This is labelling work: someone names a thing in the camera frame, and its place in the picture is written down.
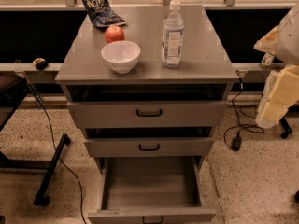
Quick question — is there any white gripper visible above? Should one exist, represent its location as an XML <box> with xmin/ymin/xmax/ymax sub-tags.
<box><xmin>253</xmin><ymin>27</ymin><xmax>299</xmax><ymax>129</ymax></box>

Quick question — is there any grey bottom drawer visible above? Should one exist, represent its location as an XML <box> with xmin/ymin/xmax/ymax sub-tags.
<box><xmin>88</xmin><ymin>157</ymin><xmax>216</xmax><ymax>224</ymax></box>

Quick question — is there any grey drawer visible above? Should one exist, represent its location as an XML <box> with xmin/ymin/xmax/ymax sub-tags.
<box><xmin>84</xmin><ymin>137</ymin><xmax>213</xmax><ymax>158</ymax></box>
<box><xmin>88</xmin><ymin>157</ymin><xmax>216</xmax><ymax>224</ymax></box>
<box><xmin>67</xmin><ymin>101</ymin><xmax>228</xmax><ymax>128</ymax></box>

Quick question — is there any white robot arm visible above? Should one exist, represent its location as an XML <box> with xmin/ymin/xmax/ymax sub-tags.
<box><xmin>254</xmin><ymin>3</ymin><xmax>299</xmax><ymax>129</ymax></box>

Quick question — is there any grey drawer cabinet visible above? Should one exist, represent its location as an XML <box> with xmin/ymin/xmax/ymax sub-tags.
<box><xmin>54</xmin><ymin>4</ymin><xmax>240</xmax><ymax>173</ymax></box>

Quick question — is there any grey middle drawer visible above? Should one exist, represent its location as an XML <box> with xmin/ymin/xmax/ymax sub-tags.
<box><xmin>84</xmin><ymin>137</ymin><xmax>213</xmax><ymax>158</ymax></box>

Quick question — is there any grey top drawer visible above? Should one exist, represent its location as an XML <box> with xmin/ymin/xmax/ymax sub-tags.
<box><xmin>67</xmin><ymin>101</ymin><xmax>228</xmax><ymax>128</ymax></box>

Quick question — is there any small glass bottle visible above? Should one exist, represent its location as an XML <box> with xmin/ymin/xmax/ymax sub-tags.
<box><xmin>260</xmin><ymin>52</ymin><xmax>275</xmax><ymax>69</ymax></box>

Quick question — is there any black wheeled stand right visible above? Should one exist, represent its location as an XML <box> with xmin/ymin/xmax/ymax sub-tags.
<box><xmin>280</xmin><ymin>118</ymin><xmax>292</xmax><ymax>139</ymax></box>

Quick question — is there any clear plastic water bottle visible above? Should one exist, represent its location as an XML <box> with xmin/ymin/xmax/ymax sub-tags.
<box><xmin>161</xmin><ymin>1</ymin><xmax>184</xmax><ymax>68</ymax></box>

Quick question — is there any white ceramic bowl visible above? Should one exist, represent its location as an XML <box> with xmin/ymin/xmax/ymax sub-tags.
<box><xmin>101</xmin><ymin>40</ymin><xmax>141</xmax><ymax>74</ymax></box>

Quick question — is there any red apple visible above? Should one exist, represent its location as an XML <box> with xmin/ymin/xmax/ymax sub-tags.
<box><xmin>105</xmin><ymin>25</ymin><xmax>125</xmax><ymax>44</ymax></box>

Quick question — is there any black caster wheel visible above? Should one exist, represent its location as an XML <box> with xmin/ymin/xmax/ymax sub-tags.
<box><xmin>294</xmin><ymin>191</ymin><xmax>299</xmax><ymax>203</ymax></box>

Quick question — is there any dark blue chip bag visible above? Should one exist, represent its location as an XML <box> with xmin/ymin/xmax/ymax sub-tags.
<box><xmin>81</xmin><ymin>0</ymin><xmax>127</xmax><ymax>28</ymax></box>

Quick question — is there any black tape measure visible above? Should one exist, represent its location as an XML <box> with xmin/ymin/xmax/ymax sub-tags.
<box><xmin>33</xmin><ymin>58</ymin><xmax>49</xmax><ymax>70</ymax></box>

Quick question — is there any dark table left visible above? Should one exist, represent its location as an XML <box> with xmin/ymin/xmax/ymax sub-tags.
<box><xmin>0</xmin><ymin>75</ymin><xmax>28</xmax><ymax>131</ymax></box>

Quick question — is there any black table leg left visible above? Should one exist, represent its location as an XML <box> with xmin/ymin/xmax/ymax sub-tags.
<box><xmin>34</xmin><ymin>133</ymin><xmax>70</xmax><ymax>206</ymax></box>

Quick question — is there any black power adapter cable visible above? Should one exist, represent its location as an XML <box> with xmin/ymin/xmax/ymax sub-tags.
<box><xmin>223</xmin><ymin>77</ymin><xmax>265</xmax><ymax>152</ymax></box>

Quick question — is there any black floor cable left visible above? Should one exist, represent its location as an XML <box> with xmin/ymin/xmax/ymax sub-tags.
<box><xmin>26</xmin><ymin>81</ymin><xmax>88</xmax><ymax>224</ymax></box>

